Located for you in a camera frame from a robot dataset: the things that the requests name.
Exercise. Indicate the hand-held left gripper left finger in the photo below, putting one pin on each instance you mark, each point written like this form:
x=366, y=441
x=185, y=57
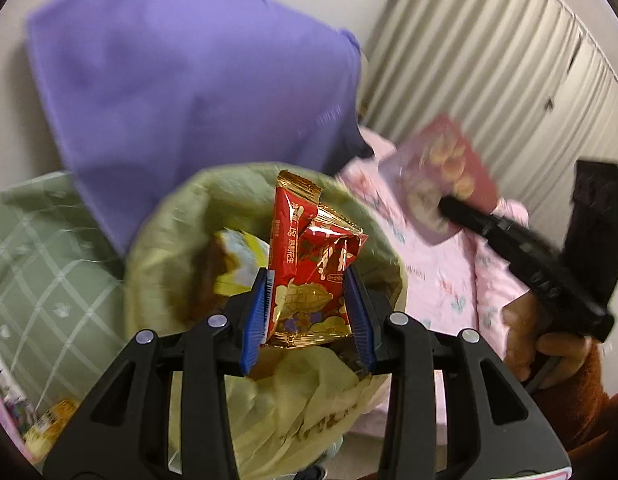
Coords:
x=256, y=320

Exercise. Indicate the yellow gold snack bag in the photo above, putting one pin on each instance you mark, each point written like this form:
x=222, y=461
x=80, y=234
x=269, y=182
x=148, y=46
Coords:
x=239, y=265

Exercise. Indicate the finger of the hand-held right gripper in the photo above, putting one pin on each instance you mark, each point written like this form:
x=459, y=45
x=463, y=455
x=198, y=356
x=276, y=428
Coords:
x=529, y=255

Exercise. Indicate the orange clear snack wrapper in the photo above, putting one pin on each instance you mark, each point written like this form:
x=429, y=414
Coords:
x=54, y=420

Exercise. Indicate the maroon snack packet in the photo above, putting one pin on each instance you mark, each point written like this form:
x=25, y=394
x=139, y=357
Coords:
x=429, y=170

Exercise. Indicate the pink floral blanket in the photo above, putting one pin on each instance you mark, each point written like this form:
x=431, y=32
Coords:
x=439, y=285

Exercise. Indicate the green checked tablecloth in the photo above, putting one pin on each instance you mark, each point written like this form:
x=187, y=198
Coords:
x=39, y=285

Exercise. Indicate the person's right hand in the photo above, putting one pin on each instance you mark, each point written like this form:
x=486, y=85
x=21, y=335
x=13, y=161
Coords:
x=519, y=340

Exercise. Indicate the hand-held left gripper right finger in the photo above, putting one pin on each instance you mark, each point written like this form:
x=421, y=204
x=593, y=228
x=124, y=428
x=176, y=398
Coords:
x=356, y=320

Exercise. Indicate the white pleated curtain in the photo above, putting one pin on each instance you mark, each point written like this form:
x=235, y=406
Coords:
x=489, y=60

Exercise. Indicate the red gold snack packet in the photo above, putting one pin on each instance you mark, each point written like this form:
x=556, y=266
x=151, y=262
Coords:
x=299, y=260

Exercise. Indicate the purple pillow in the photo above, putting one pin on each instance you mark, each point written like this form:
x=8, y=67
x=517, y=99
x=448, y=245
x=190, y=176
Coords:
x=189, y=85

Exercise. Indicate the person's right forearm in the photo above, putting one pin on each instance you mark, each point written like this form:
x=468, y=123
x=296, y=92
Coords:
x=589, y=410

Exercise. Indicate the yellow-green trash bag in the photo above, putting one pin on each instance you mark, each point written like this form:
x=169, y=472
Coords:
x=289, y=410

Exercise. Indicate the purple clear wrapper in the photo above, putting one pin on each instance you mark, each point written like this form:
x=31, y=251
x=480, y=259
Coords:
x=16, y=410

